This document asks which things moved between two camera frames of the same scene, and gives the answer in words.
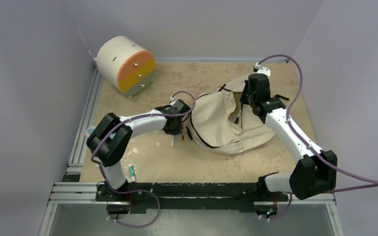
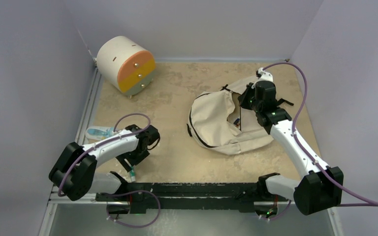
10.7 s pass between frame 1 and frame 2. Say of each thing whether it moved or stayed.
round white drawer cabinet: stayed
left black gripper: moved
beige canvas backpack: stayed
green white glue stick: stayed
